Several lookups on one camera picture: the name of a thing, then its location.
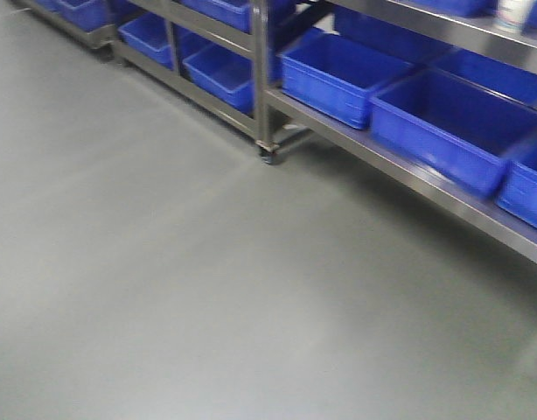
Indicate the steel shelf rack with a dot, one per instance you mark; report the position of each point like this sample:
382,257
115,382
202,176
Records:
273,108

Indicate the blue plastic bin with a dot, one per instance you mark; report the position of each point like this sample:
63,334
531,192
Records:
147,34
338,77
464,132
223,74

